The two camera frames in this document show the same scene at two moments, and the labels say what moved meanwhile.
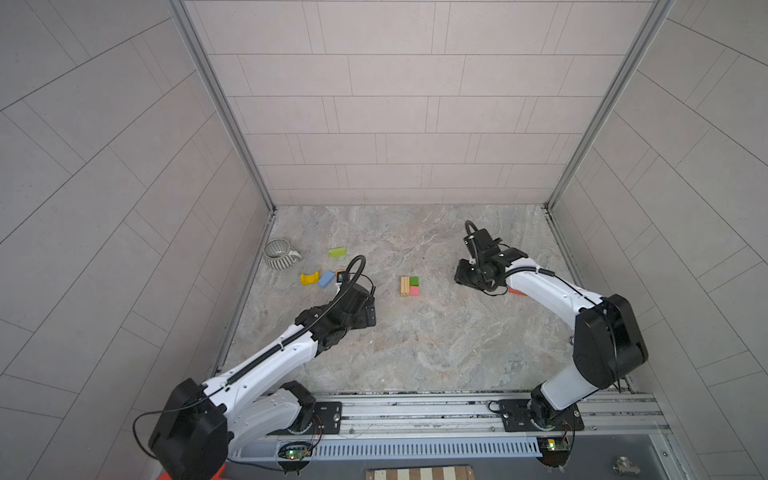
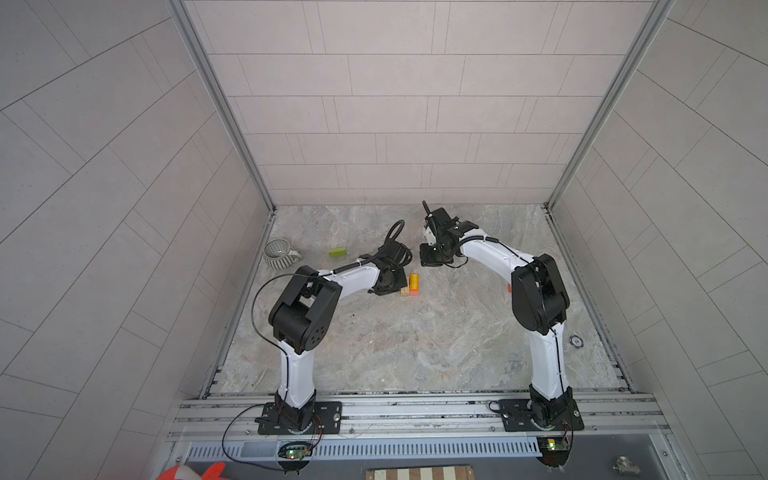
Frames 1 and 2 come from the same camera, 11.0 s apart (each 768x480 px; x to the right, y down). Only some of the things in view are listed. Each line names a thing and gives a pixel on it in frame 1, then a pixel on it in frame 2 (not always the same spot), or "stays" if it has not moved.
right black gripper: x=460 y=277 → x=425 y=258
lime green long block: x=336 y=252 stays
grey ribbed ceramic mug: x=279 y=254 stays
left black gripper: x=363 y=321 → x=399 y=271
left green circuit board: x=295 y=453 stays
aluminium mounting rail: x=610 y=420 stays
